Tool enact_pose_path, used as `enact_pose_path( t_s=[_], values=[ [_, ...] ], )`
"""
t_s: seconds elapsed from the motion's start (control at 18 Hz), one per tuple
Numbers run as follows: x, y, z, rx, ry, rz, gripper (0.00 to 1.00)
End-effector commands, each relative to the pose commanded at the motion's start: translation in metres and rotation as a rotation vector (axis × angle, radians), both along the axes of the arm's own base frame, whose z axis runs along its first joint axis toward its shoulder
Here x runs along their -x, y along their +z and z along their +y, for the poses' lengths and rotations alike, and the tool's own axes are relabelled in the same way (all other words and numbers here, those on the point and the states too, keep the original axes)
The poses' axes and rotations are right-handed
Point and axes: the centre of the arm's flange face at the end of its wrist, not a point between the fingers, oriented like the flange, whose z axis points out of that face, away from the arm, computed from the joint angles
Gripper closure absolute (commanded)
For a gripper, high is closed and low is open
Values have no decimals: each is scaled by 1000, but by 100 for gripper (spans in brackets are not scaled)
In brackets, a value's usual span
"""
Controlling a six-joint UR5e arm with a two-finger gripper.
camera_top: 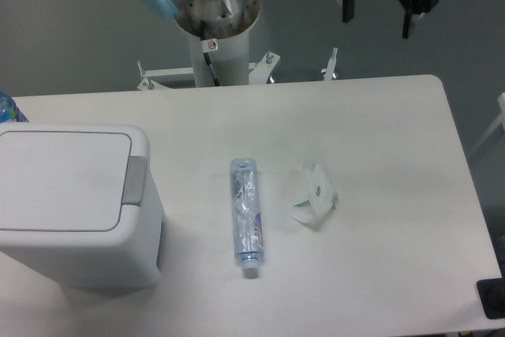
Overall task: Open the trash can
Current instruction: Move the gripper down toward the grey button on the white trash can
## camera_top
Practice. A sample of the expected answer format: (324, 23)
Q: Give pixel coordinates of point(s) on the white trash can body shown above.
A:
(124, 257)

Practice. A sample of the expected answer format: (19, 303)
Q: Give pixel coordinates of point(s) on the crumpled white paper wrapper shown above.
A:
(322, 197)

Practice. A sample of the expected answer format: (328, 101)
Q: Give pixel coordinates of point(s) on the white frame at right edge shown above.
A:
(492, 133)

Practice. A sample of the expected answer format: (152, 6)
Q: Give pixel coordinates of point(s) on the black clamp at table edge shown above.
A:
(491, 293)

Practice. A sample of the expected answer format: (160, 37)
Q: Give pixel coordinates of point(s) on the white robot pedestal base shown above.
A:
(215, 63)

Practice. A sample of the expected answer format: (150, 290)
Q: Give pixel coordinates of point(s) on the white trash can lid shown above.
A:
(54, 181)

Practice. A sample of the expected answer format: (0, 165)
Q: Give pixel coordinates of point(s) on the crushed clear plastic bottle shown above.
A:
(246, 216)

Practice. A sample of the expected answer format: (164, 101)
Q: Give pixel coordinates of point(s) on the grey trash can push button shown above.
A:
(135, 175)

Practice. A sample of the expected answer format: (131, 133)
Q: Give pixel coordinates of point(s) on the blue labelled water bottle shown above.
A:
(9, 111)

